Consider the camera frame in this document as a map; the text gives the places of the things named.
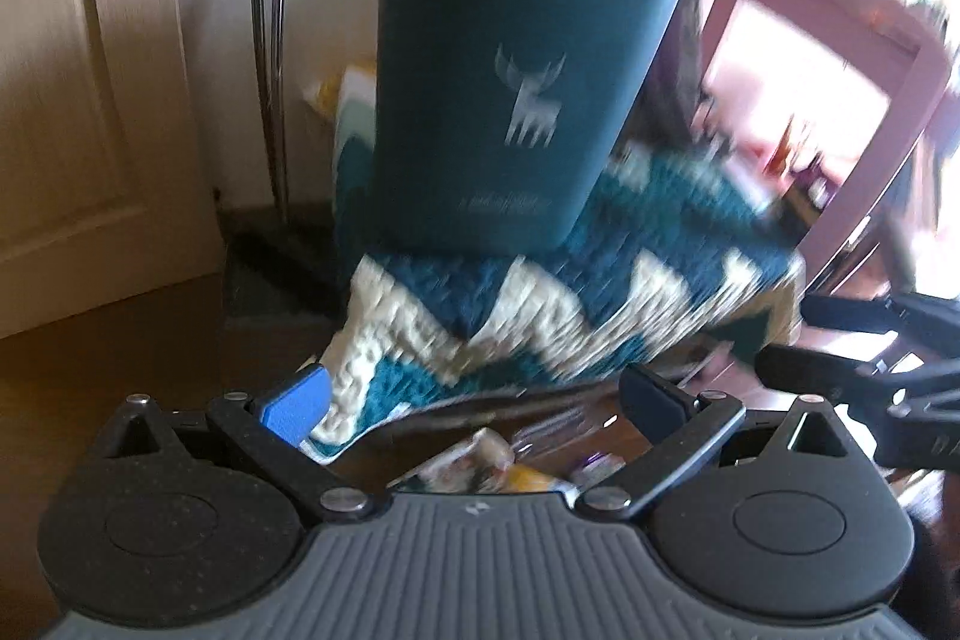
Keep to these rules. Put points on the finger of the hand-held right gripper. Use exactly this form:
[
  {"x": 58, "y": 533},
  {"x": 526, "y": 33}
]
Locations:
[
  {"x": 862, "y": 310},
  {"x": 817, "y": 370}
]

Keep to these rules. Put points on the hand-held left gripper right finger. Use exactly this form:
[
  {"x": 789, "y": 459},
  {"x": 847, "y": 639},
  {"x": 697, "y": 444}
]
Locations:
[{"x": 651, "y": 401}]

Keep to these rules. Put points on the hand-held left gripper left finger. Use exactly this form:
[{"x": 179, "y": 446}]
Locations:
[{"x": 296, "y": 401}]

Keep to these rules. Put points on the clear plastic wrapper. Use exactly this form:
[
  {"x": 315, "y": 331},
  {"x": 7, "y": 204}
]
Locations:
[{"x": 559, "y": 424}]

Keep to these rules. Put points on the yellow wrapper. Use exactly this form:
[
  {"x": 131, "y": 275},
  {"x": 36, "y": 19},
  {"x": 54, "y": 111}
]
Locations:
[{"x": 529, "y": 479}]

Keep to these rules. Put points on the white printed snack wrapper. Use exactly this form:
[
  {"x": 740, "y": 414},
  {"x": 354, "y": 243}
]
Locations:
[{"x": 461, "y": 464}]

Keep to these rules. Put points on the teal plastic waste bin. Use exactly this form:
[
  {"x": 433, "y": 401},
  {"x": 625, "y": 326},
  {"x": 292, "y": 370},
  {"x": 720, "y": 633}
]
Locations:
[{"x": 510, "y": 85}]

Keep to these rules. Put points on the dark stand base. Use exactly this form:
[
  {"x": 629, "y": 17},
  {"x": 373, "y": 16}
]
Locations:
[{"x": 281, "y": 265}]

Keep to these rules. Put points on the teal and white crocheted blanket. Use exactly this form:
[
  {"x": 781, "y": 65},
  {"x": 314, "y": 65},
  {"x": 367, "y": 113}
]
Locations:
[{"x": 540, "y": 310}]

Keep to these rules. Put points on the pink wooden desk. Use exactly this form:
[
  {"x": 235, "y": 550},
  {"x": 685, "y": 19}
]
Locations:
[{"x": 817, "y": 85}]

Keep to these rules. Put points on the metal poles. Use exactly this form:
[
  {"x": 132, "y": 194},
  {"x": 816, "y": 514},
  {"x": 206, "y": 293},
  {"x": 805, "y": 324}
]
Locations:
[{"x": 271, "y": 33}]

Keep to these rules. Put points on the light wooden door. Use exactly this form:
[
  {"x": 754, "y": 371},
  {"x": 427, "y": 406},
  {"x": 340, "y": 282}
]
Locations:
[{"x": 82, "y": 85}]

